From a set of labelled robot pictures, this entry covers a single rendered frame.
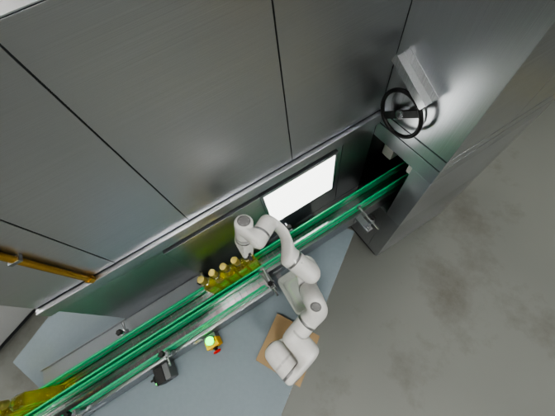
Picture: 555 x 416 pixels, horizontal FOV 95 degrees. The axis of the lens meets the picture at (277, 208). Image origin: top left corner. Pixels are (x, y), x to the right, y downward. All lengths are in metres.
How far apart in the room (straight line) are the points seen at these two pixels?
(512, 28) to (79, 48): 0.95
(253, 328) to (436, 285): 1.57
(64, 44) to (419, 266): 2.46
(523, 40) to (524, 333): 2.18
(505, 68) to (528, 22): 0.10
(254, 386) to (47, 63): 1.47
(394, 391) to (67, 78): 2.38
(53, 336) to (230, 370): 1.14
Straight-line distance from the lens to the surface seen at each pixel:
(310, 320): 1.12
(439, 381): 2.46
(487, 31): 0.97
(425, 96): 1.13
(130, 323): 1.73
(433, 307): 2.48
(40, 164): 0.80
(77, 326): 2.11
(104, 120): 0.73
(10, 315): 3.35
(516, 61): 0.96
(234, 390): 1.61
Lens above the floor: 2.29
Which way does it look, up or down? 62 degrees down
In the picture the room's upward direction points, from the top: 16 degrees counter-clockwise
